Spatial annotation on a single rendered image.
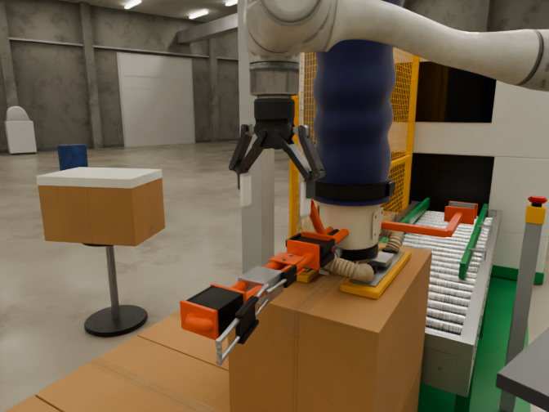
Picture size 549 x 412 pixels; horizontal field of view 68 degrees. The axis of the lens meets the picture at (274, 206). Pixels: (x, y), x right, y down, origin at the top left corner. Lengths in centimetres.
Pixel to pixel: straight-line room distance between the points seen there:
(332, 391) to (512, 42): 80
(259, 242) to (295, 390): 166
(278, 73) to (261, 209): 190
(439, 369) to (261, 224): 139
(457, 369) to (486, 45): 116
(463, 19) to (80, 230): 1284
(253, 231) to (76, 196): 108
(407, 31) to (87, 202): 221
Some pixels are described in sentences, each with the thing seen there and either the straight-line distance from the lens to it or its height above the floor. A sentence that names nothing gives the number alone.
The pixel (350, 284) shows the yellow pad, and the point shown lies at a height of 97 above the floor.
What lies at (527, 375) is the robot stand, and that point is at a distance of 128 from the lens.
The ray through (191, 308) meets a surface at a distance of 69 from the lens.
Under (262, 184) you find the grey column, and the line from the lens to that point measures 256.
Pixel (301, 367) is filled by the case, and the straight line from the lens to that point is 105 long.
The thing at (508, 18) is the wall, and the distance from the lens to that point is 1364.
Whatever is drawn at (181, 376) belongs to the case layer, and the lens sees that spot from 149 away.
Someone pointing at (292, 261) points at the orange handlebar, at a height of 109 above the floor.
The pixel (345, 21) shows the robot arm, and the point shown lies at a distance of 62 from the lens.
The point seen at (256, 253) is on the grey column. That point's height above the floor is 49.
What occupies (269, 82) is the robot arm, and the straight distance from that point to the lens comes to 73.
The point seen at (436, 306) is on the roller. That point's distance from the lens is 204.
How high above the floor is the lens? 140
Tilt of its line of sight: 13 degrees down
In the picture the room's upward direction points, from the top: straight up
